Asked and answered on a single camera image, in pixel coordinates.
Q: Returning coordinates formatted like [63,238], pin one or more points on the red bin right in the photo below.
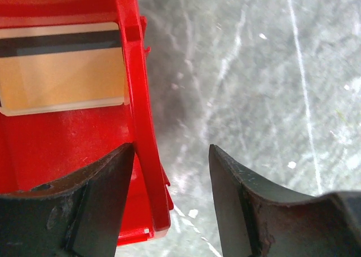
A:
[41,147]

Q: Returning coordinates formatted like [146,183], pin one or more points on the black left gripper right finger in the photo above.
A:
[257,217]

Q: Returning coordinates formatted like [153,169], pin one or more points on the gold card in bin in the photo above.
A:
[64,67]

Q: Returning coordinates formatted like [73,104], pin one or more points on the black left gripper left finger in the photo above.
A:
[77,215]

